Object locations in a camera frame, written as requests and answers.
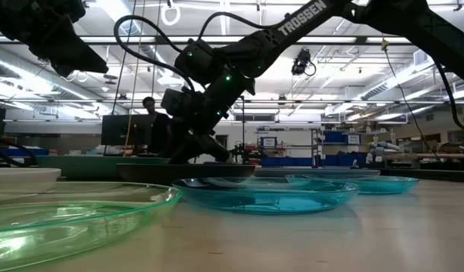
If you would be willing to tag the white plastic plate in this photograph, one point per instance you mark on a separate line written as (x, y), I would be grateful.
(20, 179)

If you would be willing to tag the stack of blue bowls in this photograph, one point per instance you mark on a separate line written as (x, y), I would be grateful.
(84, 168)

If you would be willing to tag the transparent green plastic plate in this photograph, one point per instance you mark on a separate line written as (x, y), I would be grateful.
(84, 226)

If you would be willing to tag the black overhead camera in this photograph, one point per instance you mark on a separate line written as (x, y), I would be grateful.
(302, 60)

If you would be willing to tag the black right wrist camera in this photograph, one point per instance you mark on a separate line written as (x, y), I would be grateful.
(177, 102)

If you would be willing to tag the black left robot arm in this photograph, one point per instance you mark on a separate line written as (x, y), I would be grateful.
(47, 34)

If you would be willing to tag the black table frame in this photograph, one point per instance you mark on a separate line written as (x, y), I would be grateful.
(424, 174)

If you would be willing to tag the black background robot arm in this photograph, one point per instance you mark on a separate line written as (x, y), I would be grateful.
(247, 153)

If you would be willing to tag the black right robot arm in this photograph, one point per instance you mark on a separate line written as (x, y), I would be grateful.
(304, 17)

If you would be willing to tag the blue framed sign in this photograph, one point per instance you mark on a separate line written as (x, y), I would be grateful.
(268, 142)

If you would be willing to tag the person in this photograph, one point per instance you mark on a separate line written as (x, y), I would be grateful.
(158, 128)

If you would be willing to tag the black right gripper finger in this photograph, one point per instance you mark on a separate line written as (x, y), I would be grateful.
(215, 147)
(184, 149)

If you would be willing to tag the metal shelf rack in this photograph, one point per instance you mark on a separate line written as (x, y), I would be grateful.
(315, 149)

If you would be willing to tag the dark plastic plate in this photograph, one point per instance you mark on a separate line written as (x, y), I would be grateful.
(160, 174)

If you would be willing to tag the transparent blue plastic plate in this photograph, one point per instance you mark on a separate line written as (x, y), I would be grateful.
(262, 204)
(387, 186)

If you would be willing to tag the black computer monitor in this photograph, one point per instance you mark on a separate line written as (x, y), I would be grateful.
(122, 130)

